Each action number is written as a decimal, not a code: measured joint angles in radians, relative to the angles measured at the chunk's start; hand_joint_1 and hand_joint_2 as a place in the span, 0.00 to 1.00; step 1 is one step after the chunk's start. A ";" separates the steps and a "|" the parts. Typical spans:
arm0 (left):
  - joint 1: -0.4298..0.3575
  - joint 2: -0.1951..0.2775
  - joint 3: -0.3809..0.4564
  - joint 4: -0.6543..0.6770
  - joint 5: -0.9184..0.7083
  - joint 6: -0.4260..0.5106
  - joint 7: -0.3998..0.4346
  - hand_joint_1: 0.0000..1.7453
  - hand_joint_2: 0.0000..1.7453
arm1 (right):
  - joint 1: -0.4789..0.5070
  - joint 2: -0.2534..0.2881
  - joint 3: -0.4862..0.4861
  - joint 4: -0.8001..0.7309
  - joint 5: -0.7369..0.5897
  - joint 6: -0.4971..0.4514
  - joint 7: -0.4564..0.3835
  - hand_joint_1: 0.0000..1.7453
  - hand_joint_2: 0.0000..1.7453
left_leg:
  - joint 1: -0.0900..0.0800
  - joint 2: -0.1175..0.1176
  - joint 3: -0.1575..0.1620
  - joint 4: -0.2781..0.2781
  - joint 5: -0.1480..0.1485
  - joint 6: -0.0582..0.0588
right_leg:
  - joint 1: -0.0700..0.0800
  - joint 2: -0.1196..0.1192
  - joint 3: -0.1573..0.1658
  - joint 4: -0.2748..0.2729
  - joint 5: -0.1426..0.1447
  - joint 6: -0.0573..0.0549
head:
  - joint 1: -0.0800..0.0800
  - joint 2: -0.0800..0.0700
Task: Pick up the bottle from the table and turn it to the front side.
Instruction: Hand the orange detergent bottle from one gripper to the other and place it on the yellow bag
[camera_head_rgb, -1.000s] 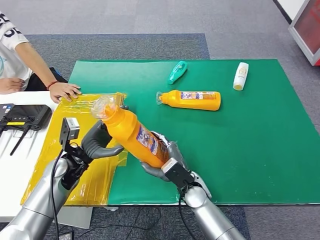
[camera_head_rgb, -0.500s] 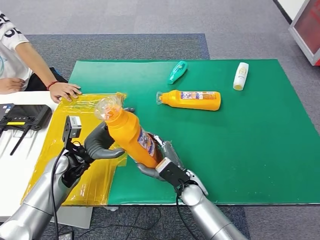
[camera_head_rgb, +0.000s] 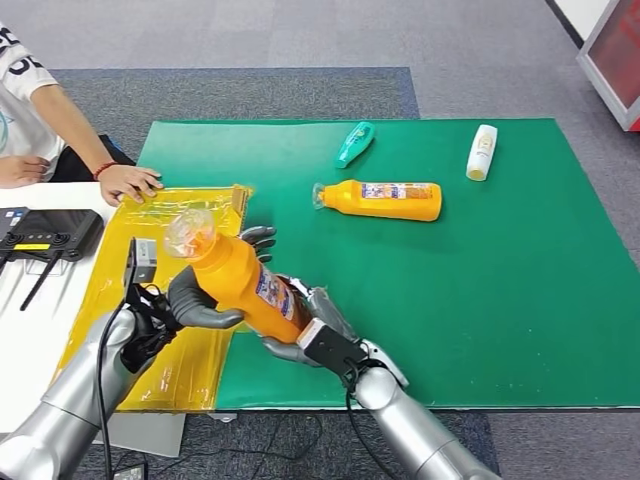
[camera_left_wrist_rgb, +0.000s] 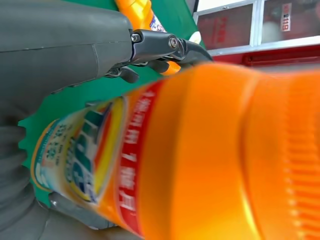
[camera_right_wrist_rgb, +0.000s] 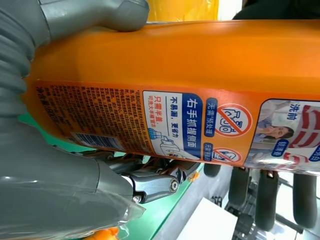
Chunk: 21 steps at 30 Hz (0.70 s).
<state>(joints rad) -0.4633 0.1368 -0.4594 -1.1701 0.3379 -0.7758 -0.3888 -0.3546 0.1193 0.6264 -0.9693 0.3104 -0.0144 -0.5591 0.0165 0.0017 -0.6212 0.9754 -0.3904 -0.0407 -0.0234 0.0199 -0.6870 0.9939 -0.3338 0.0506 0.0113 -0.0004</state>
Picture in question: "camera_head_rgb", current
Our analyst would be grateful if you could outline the green mat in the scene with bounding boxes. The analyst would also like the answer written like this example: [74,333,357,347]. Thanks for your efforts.
[137,118,640,411]

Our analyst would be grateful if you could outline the dark laptop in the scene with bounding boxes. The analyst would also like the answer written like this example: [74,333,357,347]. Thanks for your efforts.
[0,206,30,240]

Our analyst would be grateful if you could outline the person's right hand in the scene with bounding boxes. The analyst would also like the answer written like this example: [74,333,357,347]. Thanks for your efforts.
[0,155,51,191]

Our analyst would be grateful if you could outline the yellow plastic-wrapped board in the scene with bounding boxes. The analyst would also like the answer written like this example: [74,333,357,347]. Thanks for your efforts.
[52,184,254,413]

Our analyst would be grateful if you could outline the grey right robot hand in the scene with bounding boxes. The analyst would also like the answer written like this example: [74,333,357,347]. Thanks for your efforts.
[260,274,362,366]

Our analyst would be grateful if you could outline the red and white cabinet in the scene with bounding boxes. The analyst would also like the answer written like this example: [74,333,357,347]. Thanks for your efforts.
[576,0,640,133]

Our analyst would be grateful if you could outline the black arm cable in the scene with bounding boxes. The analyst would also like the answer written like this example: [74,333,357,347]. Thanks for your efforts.
[96,301,126,480]
[343,374,385,480]

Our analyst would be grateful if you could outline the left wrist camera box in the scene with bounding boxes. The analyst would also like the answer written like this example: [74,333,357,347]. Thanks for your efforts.
[123,237,158,287]

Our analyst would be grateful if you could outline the white bottle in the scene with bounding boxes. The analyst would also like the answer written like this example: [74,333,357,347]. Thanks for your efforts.
[465,124,499,183]

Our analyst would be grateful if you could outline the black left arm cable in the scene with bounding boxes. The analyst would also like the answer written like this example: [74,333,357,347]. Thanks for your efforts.
[96,301,126,480]

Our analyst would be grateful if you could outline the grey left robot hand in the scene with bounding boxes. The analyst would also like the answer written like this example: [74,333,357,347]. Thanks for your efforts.
[167,225,278,331]

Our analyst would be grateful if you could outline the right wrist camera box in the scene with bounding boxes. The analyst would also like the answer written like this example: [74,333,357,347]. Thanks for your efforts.
[297,317,369,383]

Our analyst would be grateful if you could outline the black floor cable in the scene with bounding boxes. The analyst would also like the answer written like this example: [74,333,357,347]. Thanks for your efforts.
[145,413,326,480]

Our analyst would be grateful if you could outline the black controller with antenna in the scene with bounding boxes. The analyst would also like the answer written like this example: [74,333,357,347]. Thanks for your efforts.
[0,209,106,313]

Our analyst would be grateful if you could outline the person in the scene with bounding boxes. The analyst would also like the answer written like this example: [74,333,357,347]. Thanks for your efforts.
[0,19,165,208]

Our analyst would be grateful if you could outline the grey flat panel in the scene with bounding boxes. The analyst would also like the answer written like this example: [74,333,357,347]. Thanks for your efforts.
[94,411,186,460]

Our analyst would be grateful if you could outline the person's left hand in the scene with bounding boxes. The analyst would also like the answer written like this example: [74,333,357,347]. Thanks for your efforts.
[99,164,165,208]

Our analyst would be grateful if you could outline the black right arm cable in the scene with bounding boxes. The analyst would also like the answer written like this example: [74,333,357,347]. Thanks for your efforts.
[343,374,385,480]

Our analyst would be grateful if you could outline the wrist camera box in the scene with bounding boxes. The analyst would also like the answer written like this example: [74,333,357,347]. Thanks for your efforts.
[297,317,369,383]
[123,237,158,287]

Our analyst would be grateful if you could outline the teal green bottle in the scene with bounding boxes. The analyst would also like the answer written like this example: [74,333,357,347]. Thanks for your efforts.
[334,121,377,170]

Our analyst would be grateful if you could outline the person's hand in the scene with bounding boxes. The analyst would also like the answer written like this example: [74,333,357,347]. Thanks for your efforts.
[0,155,51,191]
[99,164,165,208]

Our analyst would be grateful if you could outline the orange bottle with clear cap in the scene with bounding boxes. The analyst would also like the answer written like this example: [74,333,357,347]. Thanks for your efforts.
[312,179,443,223]
[163,208,314,345]

